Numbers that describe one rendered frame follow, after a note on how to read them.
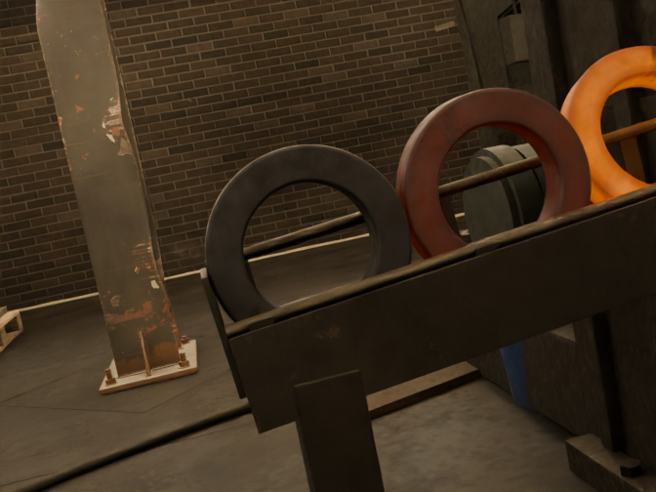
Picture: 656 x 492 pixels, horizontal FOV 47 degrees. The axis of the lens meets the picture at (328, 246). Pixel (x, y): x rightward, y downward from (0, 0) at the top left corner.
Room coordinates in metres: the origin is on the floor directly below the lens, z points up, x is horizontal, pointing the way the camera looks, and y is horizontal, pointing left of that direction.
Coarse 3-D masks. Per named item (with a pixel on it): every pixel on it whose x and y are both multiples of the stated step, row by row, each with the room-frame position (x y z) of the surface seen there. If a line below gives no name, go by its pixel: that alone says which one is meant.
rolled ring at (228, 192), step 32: (256, 160) 0.65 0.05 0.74; (288, 160) 0.65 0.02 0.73; (320, 160) 0.66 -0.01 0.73; (352, 160) 0.66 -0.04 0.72; (224, 192) 0.65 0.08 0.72; (256, 192) 0.65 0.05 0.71; (352, 192) 0.66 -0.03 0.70; (384, 192) 0.67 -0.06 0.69; (224, 224) 0.64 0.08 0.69; (384, 224) 0.66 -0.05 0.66; (224, 256) 0.64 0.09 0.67; (384, 256) 0.66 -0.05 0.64; (224, 288) 0.64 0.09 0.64; (256, 288) 0.67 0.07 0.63
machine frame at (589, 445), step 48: (528, 0) 1.47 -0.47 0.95; (576, 0) 1.31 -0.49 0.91; (624, 0) 1.16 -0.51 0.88; (528, 48) 1.51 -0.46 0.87; (576, 48) 1.33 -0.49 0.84; (624, 48) 1.16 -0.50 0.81; (624, 96) 1.16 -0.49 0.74; (576, 336) 1.50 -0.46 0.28; (624, 336) 1.30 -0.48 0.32; (624, 384) 1.35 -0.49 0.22; (624, 432) 1.38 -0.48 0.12; (624, 480) 1.29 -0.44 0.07
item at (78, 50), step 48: (48, 0) 3.07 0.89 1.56; (96, 0) 3.09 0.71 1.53; (48, 48) 3.06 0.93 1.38; (96, 48) 3.08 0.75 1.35; (96, 96) 3.08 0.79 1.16; (96, 144) 3.07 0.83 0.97; (96, 192) 3.06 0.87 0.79; (144, 192) 3.39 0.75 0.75; (96, 240) 3.06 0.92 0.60; (144, 240) 3.07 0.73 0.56; (144, 288) 3.08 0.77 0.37; (144, 336) 3.07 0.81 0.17; (144, 384) 2.95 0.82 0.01
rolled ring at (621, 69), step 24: (648, 48) 0.77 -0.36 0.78; (600, 72) 0.76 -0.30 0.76; (624, 72) 0.76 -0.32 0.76; (648, 72) 0.76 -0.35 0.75; (576, 96) 0.75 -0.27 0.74; (600, 96) 0.75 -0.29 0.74; (576, 120) 0.74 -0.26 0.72; (600, 144) 0.73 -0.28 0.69; (600, 168) 0.72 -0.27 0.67; (600, 192) 0.72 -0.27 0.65; (624, 192) 0.71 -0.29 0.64
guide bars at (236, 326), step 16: (640, 192) 0.68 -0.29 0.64; (592, 208) 0.68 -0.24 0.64; (608, 208) 0.68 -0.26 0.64; (544, 224) 0.67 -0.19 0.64; (560, 224) 0.67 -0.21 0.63; (496, 240) 0.66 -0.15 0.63; (512, 240) 0.66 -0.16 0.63; (448, 256) 0.65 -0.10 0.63; (464, 256) 0.65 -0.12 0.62; (400, 272) 0.64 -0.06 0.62; (416, 272) 0.65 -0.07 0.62; (352, 288) 0.64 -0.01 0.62; (368, 288) 0.64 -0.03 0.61; (304, 304) 0.63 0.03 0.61; (320, 304) 0.63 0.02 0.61; (240, 320) 0.63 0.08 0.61; (256, 320) 0.62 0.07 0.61; (272, 320) 0.62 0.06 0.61
